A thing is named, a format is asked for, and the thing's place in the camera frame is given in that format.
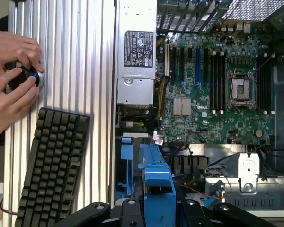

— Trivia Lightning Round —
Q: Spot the black RAM slot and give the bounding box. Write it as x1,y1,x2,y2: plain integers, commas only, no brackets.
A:
264,53,269,115
256,58,261,112
214,53,219,112
222,53,227,112
268,58,275,115
210,51,215,114
260,58,265,112
218,51,223,114

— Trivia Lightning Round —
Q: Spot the person's left hand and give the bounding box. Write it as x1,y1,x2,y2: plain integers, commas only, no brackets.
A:
0,27,44,73

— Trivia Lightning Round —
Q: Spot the CPU socket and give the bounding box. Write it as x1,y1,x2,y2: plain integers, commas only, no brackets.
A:
224,68,256,107

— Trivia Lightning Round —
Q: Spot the open PC case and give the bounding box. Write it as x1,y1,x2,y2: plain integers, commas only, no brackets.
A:
110,0,284,213

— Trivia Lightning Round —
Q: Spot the black keyboard cable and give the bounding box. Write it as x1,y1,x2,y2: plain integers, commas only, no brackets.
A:
0,198,18,215

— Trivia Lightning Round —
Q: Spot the black case fan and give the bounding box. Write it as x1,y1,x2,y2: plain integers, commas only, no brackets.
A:
270,38,284,58

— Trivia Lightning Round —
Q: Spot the person's right hand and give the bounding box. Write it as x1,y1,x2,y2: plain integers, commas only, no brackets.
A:
0,67,40,138

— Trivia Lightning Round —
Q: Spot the silver chipset heatsink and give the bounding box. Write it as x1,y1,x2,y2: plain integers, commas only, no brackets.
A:
173,97,192,116

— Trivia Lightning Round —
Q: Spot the red black wire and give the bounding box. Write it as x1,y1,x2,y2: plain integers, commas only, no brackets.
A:
179,183,233,200

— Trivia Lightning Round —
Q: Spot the blue expansion slot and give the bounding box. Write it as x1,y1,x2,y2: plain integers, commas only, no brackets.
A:
195,47,202,85

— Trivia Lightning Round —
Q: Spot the blue plastic disk carrier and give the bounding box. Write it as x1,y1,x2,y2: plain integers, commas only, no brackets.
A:
138,143,177,227

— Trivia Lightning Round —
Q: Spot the long black expansion slot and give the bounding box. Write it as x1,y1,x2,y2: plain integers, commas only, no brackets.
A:
179,47,185,82
203,48,209,85
172,46,177,84

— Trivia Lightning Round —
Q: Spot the silver metal bay bracket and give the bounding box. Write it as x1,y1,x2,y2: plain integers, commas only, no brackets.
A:
237,152,261,194

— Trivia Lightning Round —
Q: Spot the silver power supply unit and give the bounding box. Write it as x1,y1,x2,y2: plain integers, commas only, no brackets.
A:
115,0,157,106

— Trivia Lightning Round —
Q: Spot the yellow black wire bundle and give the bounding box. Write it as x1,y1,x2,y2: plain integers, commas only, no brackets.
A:
155,35,169,122

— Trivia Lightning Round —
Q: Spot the green Dell motherboard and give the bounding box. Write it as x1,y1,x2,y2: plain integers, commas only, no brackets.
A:
156,22,275,145

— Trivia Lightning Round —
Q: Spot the white expansion slot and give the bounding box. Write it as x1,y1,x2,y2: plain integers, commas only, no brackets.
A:
165,40,169,77

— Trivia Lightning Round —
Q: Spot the blue plastic bay latch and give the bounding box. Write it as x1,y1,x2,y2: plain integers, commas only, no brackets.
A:
118,136,133,191

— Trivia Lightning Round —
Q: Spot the black computer keyboard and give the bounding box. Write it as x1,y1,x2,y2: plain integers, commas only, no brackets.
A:
14,107,92,227

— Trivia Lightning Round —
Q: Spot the socket locking lever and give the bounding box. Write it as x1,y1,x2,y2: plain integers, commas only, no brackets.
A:
228,69,238,101

